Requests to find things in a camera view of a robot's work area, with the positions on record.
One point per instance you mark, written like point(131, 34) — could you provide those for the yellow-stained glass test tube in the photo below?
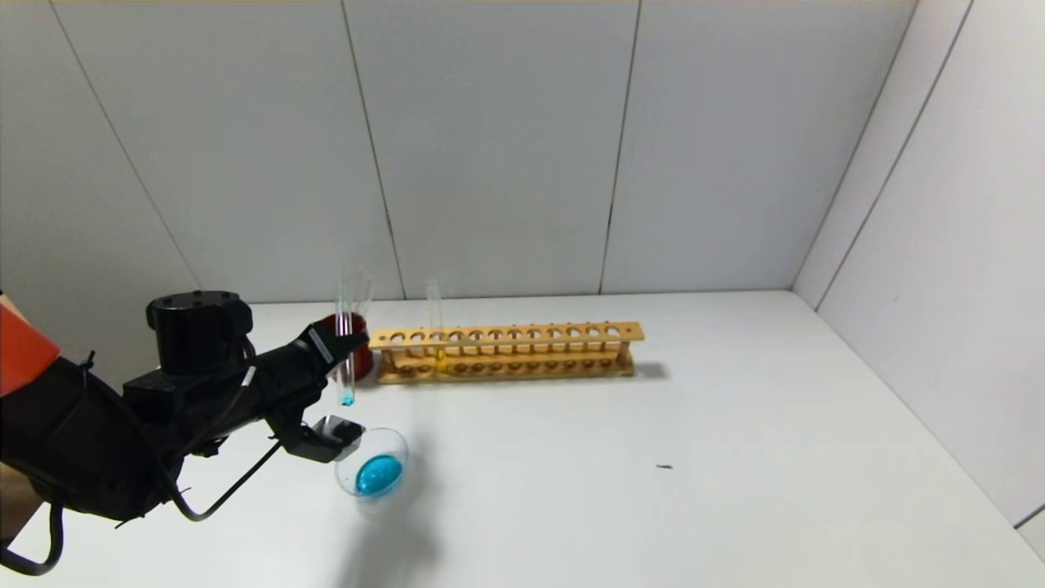
point(441, 359)

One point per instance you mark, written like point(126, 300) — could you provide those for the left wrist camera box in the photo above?
point(326, 439)

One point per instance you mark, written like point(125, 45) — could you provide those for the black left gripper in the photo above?
point(322, 346)

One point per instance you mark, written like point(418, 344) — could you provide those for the orange and black left arm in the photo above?
point(82, 433)

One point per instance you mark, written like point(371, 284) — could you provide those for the blue-stained glass test tube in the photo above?
point(346, 392)

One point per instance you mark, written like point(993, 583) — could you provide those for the red plastic cup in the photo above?
point(363, 363)

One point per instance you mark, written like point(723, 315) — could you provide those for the wooden test tube rack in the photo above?
point(506, 334)

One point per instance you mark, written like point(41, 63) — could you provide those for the empty clear glass test tube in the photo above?
point(367, 300)
point(357, 298)

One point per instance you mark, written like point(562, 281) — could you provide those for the clear glass beaker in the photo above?
point(377, 474)

